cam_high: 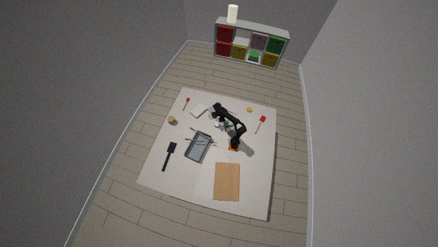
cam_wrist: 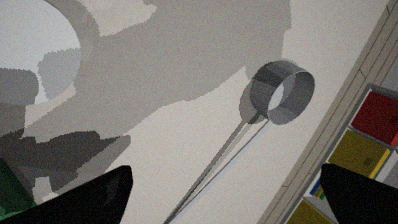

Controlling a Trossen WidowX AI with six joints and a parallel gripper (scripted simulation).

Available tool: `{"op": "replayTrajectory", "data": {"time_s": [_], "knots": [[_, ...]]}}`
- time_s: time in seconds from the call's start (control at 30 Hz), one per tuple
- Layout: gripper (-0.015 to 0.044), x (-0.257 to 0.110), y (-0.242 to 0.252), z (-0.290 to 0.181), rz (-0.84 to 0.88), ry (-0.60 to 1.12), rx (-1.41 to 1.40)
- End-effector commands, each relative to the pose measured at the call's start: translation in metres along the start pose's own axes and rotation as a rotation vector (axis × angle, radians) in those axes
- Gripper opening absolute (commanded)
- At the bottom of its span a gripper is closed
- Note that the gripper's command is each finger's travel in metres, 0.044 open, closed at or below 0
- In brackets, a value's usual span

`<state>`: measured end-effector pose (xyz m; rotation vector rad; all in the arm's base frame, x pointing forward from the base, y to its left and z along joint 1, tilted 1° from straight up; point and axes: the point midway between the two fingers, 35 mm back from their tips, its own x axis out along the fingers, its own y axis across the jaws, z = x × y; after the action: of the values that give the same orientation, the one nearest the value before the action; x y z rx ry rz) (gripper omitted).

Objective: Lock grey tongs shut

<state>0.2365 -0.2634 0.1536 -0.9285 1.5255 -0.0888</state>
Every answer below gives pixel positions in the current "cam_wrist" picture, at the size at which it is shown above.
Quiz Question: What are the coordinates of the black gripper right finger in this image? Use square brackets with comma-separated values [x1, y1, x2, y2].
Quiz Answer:
[320, 164, 398, 224]

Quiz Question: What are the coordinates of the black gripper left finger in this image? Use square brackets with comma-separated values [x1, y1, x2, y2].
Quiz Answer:
[0, 165, 133, 224]

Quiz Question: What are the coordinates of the grey saucepan with long handle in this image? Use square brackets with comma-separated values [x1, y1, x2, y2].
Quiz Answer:
[167, 60, 316, 224]

